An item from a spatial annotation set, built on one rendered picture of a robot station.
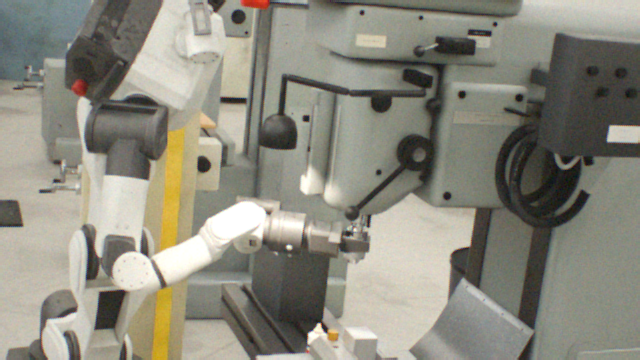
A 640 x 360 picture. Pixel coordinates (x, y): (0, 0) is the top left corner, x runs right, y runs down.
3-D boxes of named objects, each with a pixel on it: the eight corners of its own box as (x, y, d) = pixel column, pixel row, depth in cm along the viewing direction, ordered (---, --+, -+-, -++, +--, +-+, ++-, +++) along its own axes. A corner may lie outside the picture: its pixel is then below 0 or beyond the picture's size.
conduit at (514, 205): (505, 231, 181) (523, 123, 176) (464, 206, 196) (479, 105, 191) (586, 231, 188) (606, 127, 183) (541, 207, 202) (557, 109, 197)
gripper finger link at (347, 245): (368, 254, 200) (339, 250, 201) (370, 239, 200) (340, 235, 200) (368, 256, 199) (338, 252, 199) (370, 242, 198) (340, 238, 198)
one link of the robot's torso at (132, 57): (28, 116, 217) (70, 53, 187) (87, 1, 232) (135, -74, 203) (145, 177, 226) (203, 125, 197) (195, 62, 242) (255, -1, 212)
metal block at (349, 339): (351, 366, 197) (354, 339, 196) (340, 353, 203) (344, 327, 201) (374, 364, 199) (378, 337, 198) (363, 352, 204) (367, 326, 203)
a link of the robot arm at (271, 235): (281, 241, 197) (226, 233, 198) (282, 263, 206) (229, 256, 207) (290, 193, 203) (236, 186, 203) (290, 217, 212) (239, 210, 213)
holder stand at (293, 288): (277, 322, 235) (285, 244, 231) (250, 289, 255) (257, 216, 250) (323, 320, 240) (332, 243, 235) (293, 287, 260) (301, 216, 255)
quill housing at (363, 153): (337, 222, 188) (357, 58, 180) (303, 192, 206) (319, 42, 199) (425, 221, 195) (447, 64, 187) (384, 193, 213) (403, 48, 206)
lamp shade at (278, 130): (251, 142, 184) (254, 110, 183) (277, 140, 190) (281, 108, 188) (277, 151, 180) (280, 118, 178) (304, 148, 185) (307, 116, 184)
